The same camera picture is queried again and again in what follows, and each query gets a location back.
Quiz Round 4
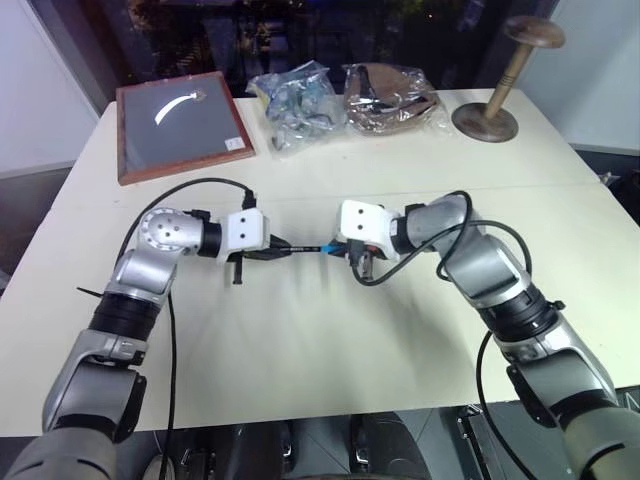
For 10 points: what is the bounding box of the clear bag of brown items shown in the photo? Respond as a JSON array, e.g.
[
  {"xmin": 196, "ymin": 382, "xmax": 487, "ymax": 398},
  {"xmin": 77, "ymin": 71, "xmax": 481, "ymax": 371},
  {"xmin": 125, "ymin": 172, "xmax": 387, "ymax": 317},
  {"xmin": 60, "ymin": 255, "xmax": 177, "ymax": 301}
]
[{"xmin": 341, "ymin": 62, "xmax": 454, "ymax": 139}]

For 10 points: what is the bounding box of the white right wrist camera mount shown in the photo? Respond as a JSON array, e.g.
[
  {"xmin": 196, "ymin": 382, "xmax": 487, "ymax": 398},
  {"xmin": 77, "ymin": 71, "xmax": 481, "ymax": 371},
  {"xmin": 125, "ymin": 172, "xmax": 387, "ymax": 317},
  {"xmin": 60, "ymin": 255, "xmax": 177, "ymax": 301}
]
[{"xmin": 333, "ymin": 199, "xmax": 401, "ymax": 261}]

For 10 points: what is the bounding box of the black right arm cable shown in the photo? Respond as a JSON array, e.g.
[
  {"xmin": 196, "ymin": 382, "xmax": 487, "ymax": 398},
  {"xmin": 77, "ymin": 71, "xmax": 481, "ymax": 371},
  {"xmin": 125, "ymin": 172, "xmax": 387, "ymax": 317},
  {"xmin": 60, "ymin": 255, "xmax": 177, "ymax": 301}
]
[{"xmin": 348, "ymin": 189, "xmax": 506, "ymax": 454}]

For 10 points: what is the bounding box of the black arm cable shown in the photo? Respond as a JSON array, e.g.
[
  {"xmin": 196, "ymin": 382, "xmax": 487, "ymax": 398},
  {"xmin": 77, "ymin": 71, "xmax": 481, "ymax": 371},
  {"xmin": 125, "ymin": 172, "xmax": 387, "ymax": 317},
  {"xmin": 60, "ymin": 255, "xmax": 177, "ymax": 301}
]
[
  {"xmin": 112, "ymin": 178, "xmax": 259, "ymax": 480},
  {"xmin": 348, "ymin": 189, "xmax": 506, "ymax": 454}
]

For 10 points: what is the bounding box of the wooden framed grey board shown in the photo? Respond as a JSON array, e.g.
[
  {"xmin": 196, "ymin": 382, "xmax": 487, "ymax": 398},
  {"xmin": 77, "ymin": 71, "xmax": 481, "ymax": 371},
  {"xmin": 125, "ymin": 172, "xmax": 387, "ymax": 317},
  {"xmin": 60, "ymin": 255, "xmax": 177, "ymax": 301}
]
[{"xmin": 115, "ymin": 71, "xmax": 256, "ymax": 187}]

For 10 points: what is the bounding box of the dark rounded shape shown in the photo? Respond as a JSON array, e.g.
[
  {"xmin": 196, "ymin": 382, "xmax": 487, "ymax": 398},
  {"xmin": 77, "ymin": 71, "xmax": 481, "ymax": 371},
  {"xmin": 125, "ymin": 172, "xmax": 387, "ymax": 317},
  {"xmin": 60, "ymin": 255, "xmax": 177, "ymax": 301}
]
[{"xmin": 219, "ymin": 419, "xmax": 297, "ymax": 480}]

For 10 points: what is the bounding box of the clear bag of bluish items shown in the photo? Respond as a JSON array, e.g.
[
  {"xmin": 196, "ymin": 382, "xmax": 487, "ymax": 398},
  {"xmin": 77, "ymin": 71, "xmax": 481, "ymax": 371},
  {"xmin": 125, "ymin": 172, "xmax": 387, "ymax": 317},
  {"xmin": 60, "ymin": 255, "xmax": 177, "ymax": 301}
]
[{"xmin": 245, "ymin": 59, "xmax": 347, "ymax": 162}]

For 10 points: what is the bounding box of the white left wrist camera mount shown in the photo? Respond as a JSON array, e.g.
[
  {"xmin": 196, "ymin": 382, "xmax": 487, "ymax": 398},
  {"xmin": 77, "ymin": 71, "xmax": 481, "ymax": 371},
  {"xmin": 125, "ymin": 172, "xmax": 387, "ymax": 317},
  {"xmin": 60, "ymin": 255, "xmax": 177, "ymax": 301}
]
[{"xmin": 221, "ymin": 209, "xmax": 272, "ymax": 265}]

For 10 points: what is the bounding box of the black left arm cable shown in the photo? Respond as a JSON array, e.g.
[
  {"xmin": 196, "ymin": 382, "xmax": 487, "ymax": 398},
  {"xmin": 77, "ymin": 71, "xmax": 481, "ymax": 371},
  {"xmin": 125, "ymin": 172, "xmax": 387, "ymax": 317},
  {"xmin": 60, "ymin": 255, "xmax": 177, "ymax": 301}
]
[{"xmin": 112, "ymin": 178, "xmax": 259, "ymax": 480}]

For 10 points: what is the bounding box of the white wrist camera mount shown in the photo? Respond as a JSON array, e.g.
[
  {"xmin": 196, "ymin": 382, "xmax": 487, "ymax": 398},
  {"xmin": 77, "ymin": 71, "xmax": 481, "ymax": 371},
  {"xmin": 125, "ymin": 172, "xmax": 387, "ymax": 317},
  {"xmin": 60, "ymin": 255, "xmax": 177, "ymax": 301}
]
[
  {"xmin": 221, "ymin": 209, "xmax": 272, "ymax": 265},
  {"xmin": 333, "ymin": 199, "xmax": 401, "ymax": 261}
]

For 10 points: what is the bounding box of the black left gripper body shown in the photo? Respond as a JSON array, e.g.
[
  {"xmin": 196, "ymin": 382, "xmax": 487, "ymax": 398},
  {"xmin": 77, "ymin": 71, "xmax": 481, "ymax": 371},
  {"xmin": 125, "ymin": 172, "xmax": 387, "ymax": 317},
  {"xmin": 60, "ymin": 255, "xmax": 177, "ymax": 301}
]
[{"xmin": 224, "ymin": 232, "xmax": 281, "ymax": 267}]

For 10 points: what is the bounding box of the wooden stand with round base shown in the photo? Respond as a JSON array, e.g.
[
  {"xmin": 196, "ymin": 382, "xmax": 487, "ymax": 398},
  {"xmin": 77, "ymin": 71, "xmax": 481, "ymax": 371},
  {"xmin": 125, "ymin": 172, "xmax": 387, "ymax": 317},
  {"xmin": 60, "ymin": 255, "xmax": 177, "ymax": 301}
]
[{"xmin": 450, "ymin": 14, "xmax": 567, "ymax": 143}]

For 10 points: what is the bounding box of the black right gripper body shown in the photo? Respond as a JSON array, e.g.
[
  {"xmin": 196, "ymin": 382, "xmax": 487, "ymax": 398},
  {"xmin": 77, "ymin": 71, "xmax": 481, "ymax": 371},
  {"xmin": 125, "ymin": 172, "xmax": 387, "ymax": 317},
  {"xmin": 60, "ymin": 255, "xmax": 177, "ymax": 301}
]
[{"xmin": 344, "ymin": 238, "xmax": 391, "ymax": 264}]

